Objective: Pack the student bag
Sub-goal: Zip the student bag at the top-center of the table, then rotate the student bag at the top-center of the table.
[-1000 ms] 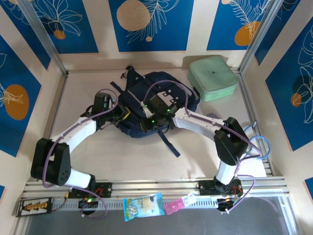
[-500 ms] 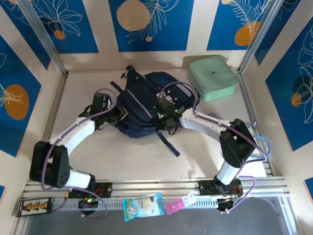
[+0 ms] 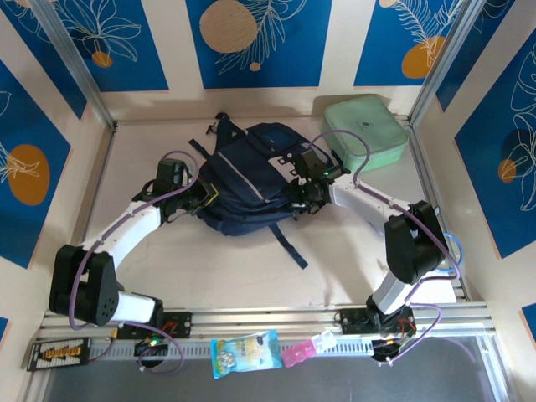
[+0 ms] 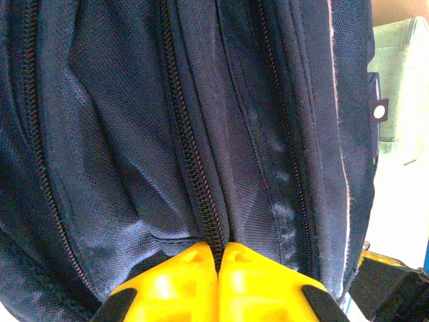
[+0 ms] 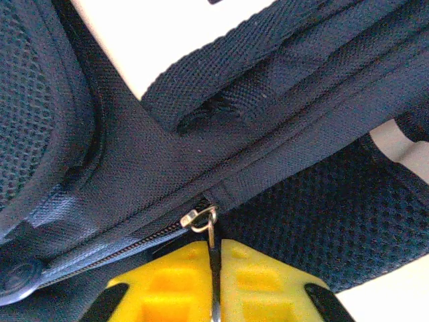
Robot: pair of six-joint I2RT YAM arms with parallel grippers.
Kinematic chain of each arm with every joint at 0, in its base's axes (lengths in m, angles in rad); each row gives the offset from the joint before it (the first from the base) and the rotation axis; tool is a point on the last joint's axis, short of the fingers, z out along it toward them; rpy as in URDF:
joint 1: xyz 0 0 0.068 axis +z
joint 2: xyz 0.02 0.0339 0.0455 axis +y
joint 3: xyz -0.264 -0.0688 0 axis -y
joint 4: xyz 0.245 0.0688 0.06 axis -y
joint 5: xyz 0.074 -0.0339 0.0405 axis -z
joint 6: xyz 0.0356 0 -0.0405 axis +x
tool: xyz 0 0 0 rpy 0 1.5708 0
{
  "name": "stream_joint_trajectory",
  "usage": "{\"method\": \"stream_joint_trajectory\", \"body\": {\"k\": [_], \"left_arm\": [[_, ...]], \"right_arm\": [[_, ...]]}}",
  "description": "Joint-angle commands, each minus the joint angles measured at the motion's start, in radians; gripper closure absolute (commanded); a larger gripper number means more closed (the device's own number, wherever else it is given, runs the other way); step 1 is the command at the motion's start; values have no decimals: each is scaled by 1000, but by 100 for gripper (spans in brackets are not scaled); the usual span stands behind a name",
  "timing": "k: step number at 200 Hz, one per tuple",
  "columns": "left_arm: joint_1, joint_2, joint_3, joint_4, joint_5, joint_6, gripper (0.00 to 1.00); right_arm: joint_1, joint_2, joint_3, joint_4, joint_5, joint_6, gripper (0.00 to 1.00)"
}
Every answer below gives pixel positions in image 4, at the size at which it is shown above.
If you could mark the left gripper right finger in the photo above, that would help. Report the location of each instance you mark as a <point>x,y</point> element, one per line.
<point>264,292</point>

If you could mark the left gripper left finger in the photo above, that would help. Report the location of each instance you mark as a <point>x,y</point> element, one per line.
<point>174,288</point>

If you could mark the navy blue backpack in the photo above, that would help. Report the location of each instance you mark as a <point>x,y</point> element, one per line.
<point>134,134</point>

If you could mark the mint green zip case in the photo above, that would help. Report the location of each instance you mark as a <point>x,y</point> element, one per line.
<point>402,84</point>

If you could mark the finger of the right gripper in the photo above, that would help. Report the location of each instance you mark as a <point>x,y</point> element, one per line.
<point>378,281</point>

